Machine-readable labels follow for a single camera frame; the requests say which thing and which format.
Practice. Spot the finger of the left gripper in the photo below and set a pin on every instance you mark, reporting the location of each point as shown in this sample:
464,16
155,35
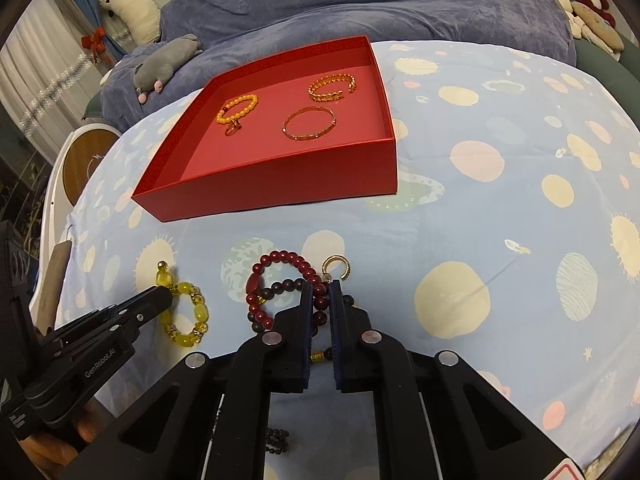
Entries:
130,315

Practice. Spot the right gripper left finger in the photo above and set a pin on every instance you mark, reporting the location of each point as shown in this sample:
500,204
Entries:
277,361

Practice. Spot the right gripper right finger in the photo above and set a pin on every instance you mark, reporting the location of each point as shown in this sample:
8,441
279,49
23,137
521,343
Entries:
366,360

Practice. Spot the thin gold bangle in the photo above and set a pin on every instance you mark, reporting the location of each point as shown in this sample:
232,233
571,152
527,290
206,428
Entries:
309,123

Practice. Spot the gold chain-link cuff bangle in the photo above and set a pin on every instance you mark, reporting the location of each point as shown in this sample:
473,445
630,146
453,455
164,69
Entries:
332,87

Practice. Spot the person's left hand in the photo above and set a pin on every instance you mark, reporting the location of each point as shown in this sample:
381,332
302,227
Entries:
50,455

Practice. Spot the white round wooden stool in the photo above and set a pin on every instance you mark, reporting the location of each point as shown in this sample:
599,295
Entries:
78,159

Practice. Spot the light blue planet bedsheet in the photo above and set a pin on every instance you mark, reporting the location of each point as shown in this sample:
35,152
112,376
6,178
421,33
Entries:
513,238

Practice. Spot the red cardboard box tray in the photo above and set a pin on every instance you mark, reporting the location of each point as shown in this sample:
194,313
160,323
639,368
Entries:
227,152

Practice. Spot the white lace curtain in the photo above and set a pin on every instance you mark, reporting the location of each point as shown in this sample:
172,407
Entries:
47,78

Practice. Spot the grey mouse plush toy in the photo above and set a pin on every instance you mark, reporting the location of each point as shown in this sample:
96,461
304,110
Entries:
157,69

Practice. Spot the red tassel ornament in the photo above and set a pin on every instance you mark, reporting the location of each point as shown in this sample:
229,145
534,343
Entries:
95,44

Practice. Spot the white striped plush pillow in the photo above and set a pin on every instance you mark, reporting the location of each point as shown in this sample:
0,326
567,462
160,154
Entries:
141,17

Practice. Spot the purple-blue plush blanket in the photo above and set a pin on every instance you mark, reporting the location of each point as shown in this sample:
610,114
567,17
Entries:
236,32

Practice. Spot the green sofa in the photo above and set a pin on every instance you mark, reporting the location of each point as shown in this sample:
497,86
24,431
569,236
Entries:
620,80

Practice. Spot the beige cookie plush toy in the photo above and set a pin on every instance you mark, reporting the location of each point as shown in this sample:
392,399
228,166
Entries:
587,24

